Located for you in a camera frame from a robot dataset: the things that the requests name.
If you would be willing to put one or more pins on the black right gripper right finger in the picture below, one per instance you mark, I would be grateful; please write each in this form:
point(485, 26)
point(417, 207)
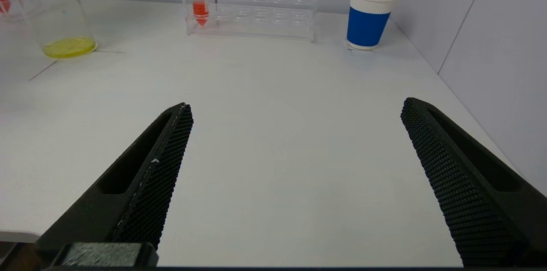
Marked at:
point(466, 185)

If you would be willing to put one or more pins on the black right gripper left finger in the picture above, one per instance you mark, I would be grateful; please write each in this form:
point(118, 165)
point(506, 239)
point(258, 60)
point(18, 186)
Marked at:
point(141, 194)

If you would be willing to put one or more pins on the clear glass beaker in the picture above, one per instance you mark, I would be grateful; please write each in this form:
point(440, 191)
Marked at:
point(68, 47)

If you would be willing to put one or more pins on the clear acrylic test tube rack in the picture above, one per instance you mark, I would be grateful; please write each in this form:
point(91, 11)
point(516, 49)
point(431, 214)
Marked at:
point(256, 19)
point(18, 13)

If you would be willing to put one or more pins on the blue and white paper cup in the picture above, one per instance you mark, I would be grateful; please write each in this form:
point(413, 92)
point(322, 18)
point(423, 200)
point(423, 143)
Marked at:
point(365, 27)

